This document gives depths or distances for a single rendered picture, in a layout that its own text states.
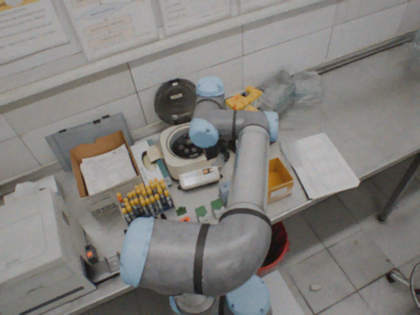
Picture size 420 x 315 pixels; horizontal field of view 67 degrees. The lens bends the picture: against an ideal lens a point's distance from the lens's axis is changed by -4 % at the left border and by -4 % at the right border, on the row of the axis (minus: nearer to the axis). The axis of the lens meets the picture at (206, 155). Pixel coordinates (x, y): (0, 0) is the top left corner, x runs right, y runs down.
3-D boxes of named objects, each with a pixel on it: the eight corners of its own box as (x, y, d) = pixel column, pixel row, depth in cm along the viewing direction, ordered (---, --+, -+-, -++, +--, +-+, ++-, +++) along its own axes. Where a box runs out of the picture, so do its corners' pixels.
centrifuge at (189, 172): (174, 195, 138) (169, 178, 128) (161, 144, 156) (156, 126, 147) (229, 180, 140) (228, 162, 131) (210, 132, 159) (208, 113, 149)
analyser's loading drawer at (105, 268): (85, 288, 113) (80, 283, 109) (82, 272, 117) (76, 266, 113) (140, 264, 117) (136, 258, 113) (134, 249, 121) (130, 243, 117)
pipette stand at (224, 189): (226, 209, 131) (224, 195, 124) (217, 195, 136) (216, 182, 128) (247, 198, 134) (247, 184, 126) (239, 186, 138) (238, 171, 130)
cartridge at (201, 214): (201, 226, 127) (199, 218, 122) (195, 217, 130) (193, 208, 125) (210, 222, 128) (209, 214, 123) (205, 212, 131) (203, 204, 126)
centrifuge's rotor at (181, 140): (178, 168, 139) (175, 158, 134) (170, 143, 149) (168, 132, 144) (212, 159, 141) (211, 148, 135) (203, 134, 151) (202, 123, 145)
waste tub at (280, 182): (262, 206, 130) (264, 192, 123) (248, 181, 139) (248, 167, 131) (292, 194, 133) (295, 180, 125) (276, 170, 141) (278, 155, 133)
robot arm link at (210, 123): (231, 130, 77) (235, 99, 84) (184, 128, 79) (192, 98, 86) (232, 151, 83) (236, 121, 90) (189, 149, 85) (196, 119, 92)
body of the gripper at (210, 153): (197, 147, 109) (193, 121, 100) (220, 137, 111) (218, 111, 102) (207, 163, 105) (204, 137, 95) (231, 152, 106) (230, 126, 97)
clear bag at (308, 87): (287, 104, 167) (289, 83, 156) (283, 83, 177) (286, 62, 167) (327, 104, 164) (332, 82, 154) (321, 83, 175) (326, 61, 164)
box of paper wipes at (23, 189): (14, 224, 135) (-3, 209, 125) (10, 203, 142) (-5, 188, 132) (64, 201, 140) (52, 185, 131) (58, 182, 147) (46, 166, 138)
